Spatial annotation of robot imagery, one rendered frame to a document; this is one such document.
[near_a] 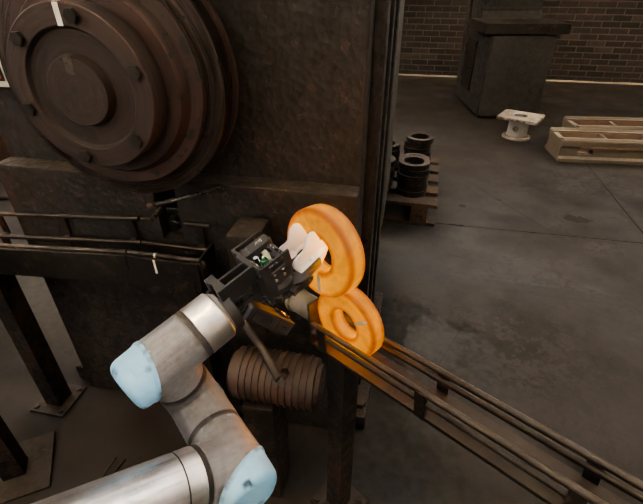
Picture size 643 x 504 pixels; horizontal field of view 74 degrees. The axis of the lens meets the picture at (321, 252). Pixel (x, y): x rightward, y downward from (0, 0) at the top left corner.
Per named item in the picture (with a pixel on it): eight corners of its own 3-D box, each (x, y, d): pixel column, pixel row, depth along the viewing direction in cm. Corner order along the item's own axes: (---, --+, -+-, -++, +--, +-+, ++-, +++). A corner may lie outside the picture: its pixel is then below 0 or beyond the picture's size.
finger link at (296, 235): (323, 211, 67) (279, 245, 63) (329, 239, 71) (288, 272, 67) (310, 205, 69) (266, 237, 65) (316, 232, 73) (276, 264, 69)
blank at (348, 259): (297, 194, 74) (282, 200, 72) (365, 215, 64) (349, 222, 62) (304, 273, 81) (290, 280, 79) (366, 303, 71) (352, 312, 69)
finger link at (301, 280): (326, 261, 65) (283, 297, 62) (328, 268, 66) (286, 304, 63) (306, 249, 68) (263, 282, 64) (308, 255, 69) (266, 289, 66)
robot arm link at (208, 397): (205, 467, 61) (172, 434, 53) (174, 412, 68) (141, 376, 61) (251, 430, 64) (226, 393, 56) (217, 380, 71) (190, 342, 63)
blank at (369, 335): (348, 351, 94) (337, 359, 92) (318, 287, 93) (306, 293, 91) (397, 351, 81) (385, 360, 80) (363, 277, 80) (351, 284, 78)
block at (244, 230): (249, 290, 118) (240, 212, 105) (277, 293, 117) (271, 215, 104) (235, 315, 109) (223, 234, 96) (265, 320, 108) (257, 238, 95)
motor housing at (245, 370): (258, 455, 137) (241, 332, 108) (325, 469, 133) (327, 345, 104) (243, 496, 126) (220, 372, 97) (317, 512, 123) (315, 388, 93)
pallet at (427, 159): (247, 205, 283) (240, 140, 259) (284, 161, 349) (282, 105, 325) (433, 227, 259) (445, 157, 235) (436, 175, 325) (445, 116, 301)
